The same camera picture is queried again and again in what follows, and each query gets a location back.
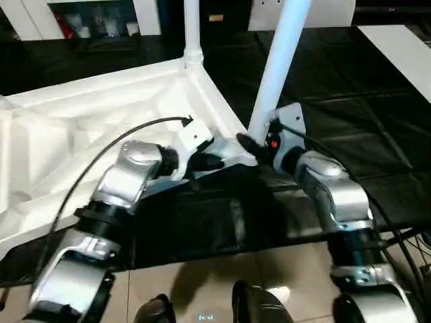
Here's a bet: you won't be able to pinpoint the white plastic table leg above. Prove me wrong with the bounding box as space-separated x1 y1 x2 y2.
247 0 312 146
183 0 205 69

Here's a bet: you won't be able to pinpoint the white plastic table top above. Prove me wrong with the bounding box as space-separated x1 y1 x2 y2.
0 57 261 258

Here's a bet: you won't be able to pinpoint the black work mat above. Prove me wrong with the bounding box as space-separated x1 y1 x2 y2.
0 26 431 283

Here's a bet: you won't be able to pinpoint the black cabinet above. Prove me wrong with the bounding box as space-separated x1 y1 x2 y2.
161 0 254 55

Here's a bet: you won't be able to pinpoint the white plastic bag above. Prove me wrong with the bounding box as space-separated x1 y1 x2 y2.
247 0 357 32

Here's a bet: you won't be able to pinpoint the dark right robot foot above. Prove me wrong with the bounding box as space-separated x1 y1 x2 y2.
232 281 298 323

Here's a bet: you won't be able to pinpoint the white flat sheet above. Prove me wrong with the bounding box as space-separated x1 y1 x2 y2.
356 24 431 103

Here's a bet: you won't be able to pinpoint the small bottles on shelf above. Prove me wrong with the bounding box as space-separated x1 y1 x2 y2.
50 3 141 38

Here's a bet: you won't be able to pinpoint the white cabinet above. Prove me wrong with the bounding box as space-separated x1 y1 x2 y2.
0 0 163 40

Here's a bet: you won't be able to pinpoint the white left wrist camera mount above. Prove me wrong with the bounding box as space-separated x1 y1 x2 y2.
171 120 216 182

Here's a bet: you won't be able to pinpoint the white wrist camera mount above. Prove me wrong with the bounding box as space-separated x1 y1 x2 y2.
267 104 306 173
171 120 216 182

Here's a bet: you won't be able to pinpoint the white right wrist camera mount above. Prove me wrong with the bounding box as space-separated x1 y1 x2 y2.
267 104 306 173

